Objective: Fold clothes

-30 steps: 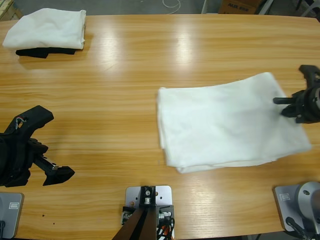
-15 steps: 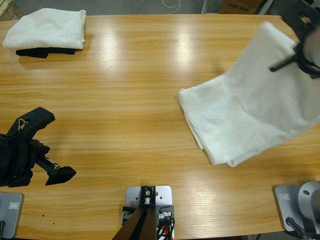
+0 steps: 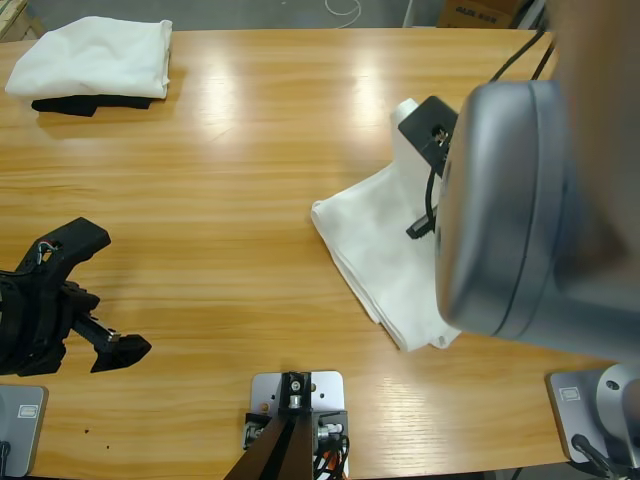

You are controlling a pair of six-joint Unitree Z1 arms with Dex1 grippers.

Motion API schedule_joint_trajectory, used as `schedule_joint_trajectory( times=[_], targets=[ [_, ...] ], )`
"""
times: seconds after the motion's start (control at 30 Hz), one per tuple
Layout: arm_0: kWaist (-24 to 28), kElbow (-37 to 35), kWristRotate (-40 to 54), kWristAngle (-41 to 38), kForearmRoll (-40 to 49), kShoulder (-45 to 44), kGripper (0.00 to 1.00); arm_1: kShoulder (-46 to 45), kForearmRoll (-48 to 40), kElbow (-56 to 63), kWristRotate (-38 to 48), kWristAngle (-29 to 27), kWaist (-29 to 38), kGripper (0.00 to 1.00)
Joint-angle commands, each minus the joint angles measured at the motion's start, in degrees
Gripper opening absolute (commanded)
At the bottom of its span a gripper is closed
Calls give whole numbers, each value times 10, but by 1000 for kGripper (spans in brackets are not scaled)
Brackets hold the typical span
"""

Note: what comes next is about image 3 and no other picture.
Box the black garment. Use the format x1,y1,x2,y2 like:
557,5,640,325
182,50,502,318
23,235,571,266
30,93,156,117

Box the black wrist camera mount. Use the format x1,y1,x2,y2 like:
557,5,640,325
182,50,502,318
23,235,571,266
19,217,112,281
397,95,460,179

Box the brown cardboard box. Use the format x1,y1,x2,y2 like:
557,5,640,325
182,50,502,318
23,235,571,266
438,0,515,30

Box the white printed t-shirt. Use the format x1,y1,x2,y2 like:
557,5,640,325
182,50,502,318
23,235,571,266
310,97,464,353

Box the white garment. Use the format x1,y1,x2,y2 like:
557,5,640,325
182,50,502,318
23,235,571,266
4,15,174,100

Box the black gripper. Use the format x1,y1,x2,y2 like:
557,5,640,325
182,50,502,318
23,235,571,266
0,269,153,377
405,209,441,242

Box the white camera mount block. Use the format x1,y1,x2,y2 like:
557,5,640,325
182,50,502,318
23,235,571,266
249,370,347,480

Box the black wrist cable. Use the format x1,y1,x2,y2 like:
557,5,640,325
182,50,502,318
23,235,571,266
423,29,559,221

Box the white cable loop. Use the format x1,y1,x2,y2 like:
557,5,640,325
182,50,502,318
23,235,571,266
323,0,362,24

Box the dark camera post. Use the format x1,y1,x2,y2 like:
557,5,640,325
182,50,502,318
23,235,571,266
222,369,321,480

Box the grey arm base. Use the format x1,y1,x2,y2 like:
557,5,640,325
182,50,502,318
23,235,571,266
0,383,50,479
543,362,640,465

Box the black clamp block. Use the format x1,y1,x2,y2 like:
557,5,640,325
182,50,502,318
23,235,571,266
243,409,274,449
310,408,350,454

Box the orange and black cables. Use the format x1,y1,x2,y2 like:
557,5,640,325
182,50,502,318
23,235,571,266
312,434,354,480

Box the wooden crate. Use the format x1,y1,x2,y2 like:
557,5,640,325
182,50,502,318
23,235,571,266
0,0,47,44

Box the white metal frame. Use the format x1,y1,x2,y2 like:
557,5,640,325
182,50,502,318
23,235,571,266
514,0,547,31

